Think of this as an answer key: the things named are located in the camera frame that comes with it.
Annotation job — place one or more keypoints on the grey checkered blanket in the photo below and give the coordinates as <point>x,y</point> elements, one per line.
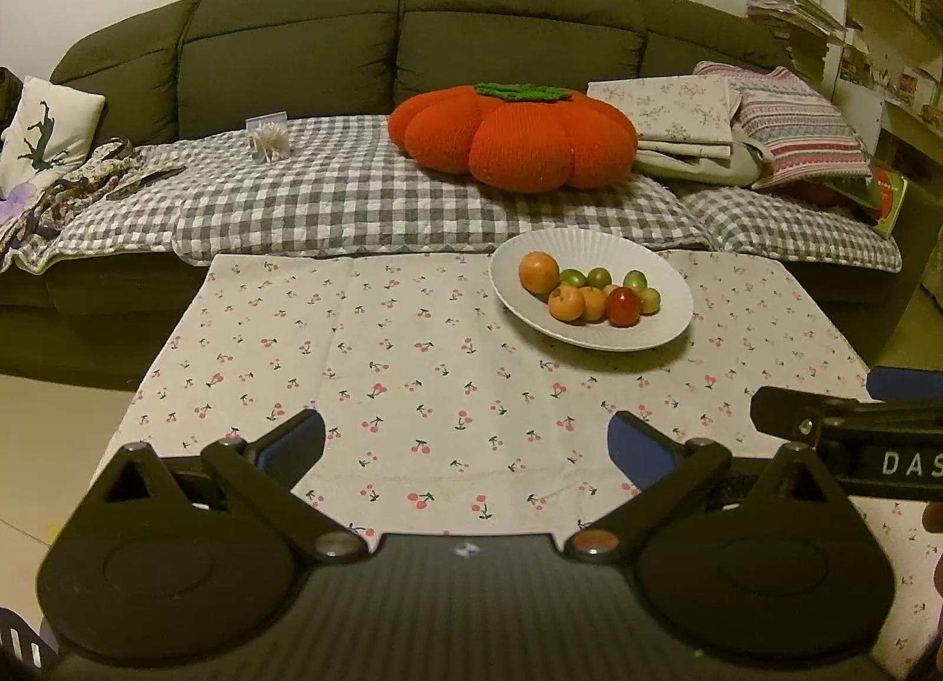
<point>347,191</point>

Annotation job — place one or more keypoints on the floral purple cloth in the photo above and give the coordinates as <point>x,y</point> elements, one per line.
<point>35,213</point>

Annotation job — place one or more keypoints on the green red book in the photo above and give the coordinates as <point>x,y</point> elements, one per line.
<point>881,196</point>

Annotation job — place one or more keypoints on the folded floral sheets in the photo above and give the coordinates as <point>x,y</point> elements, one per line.
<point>687,128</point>

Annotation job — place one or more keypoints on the bookshelf with books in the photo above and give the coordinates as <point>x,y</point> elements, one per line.
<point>890,81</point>

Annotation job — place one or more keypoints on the small yellow-green fruit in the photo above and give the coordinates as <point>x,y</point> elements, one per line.
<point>650,301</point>

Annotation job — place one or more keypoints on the white pillow with print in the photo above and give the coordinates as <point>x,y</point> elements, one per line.
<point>51,133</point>

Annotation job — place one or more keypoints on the small orange tangerine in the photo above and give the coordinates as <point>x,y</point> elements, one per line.
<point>566,303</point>

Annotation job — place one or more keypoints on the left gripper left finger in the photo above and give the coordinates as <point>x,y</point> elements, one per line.
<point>257,479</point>

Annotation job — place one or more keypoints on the white tissue box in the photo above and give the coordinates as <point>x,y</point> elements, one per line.
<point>268,137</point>

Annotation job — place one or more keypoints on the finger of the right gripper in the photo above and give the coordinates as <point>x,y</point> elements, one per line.
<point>884,450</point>
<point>895,383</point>

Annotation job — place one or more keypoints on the large orange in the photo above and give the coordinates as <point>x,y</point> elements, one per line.
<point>538,273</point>

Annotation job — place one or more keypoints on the brownish green tomato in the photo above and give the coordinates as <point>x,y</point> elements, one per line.
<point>599,278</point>

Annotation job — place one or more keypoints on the stack of papers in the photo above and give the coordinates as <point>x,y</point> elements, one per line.
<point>805,29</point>

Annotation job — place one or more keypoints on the striped knit pillow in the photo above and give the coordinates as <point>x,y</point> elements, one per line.
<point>805,136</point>

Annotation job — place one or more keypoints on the dark green sofa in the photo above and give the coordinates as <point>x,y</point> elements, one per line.
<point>197,67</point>

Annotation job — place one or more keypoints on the red tomato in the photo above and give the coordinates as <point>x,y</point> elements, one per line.
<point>623,307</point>

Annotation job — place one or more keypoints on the orange pumpkin cushion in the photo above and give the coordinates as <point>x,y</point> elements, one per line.
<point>519,138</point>

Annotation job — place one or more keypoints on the cherry print tablecloth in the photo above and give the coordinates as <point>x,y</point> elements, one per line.
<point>445,414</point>

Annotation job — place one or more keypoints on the white ribbed plate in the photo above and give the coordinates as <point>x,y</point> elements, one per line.
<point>584,250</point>

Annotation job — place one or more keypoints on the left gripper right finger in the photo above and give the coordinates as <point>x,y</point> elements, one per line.
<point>673,480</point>

